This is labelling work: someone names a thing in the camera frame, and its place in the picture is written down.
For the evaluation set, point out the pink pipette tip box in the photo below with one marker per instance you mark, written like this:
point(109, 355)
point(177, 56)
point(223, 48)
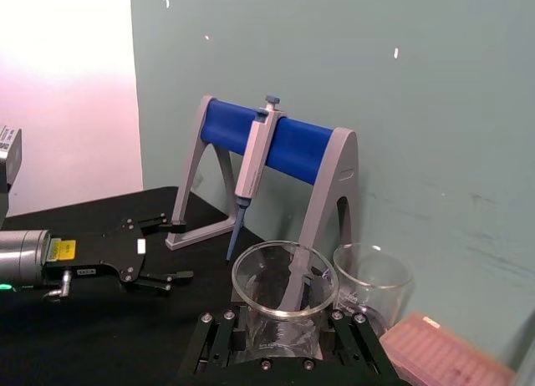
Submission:
point(439, 352)

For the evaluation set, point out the clear glass beaker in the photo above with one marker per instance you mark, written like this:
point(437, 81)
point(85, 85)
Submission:
point(376, 294)
point(284, 331)

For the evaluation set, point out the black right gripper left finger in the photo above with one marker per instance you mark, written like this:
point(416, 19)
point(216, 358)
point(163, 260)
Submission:
point(209, 344)

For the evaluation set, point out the black table cloth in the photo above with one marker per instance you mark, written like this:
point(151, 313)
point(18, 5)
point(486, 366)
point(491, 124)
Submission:
point(104, 340)

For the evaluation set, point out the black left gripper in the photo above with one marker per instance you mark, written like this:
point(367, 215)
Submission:
point(104, 252)

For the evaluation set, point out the grey and blue pipette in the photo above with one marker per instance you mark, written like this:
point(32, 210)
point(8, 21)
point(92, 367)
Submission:
point(255, 160)

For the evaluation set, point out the grey stand with blue roller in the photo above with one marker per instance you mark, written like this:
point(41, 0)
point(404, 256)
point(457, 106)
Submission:
point(301, 148)

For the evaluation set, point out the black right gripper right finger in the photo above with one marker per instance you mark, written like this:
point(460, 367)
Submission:
point(361, 344)

